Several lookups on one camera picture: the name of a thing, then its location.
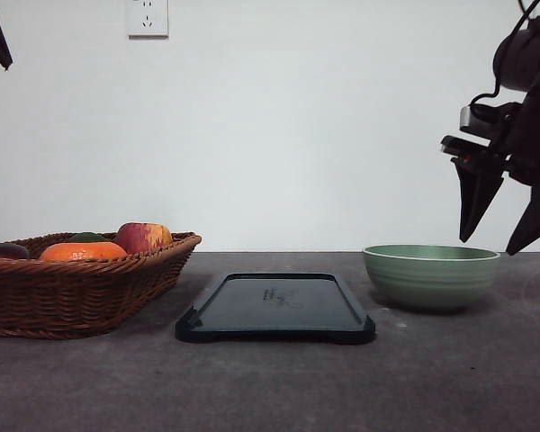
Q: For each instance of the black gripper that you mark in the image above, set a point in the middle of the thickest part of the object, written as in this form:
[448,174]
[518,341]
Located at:
[487,118]

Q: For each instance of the green ceramic bowl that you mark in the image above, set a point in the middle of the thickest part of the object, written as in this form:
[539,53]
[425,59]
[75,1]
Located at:
[433,277]

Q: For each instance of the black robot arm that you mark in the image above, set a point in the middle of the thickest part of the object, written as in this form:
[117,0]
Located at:
[514,153]

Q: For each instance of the brown wicker basket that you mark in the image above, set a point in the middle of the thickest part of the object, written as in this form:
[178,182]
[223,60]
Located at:
[59,299]

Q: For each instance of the dark purple fruit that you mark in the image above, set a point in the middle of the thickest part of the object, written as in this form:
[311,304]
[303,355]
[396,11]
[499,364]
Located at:
[10,250]

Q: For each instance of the green fruit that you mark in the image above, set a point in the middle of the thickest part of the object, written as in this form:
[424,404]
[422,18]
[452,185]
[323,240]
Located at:
[87,237]

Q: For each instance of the orange tangerine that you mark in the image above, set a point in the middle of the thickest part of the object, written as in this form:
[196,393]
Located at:
[82,251]

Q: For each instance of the red yellow apple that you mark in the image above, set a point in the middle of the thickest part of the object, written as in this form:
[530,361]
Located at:
[137,236]

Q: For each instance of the dark blue rectangular tray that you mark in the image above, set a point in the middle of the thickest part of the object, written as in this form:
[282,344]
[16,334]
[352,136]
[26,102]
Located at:
[276,309]

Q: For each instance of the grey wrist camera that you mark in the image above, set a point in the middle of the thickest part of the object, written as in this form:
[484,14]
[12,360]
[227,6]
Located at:
[465,116]

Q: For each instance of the white wall socket left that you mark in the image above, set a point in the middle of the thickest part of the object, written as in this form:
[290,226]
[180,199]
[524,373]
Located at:
[147,20]

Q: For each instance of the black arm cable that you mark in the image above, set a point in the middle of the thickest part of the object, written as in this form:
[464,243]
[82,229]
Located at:
[513,32]

